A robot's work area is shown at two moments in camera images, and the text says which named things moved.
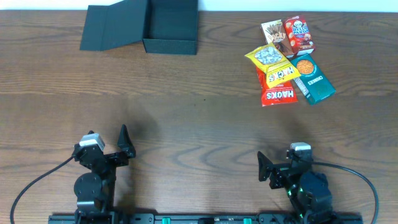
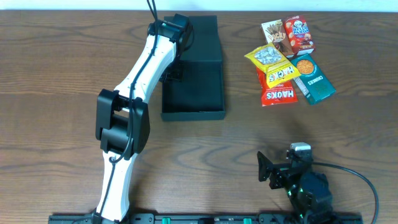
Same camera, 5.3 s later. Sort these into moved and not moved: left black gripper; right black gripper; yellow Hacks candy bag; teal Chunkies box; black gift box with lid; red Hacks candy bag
Moved: black gift box with lid; left black gripper
Not moved: red Hacks candy bag; right black gripper; teal Chunkies box; yellow Hacks candy bag
